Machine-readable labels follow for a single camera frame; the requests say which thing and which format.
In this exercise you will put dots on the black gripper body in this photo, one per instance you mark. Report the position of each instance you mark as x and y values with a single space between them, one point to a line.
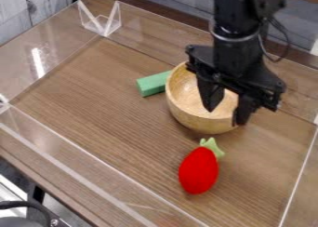
234 63

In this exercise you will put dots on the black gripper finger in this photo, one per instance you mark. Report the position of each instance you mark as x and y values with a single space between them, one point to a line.
211 92
247 106

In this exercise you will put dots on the red felt strawberry toy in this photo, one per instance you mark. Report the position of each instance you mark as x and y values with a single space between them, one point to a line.
198 171

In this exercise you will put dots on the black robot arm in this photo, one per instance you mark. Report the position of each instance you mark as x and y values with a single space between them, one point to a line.
243 19

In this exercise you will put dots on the wooden bowl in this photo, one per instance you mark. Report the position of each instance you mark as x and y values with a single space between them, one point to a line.
186 106

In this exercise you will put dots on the green foam block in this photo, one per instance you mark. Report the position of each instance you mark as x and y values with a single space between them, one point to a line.
152 84

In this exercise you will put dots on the clear acrylic corner bracket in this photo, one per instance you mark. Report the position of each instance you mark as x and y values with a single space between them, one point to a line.
103 25

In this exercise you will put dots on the black metal table bracket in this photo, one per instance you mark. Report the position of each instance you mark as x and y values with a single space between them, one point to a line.
39 213

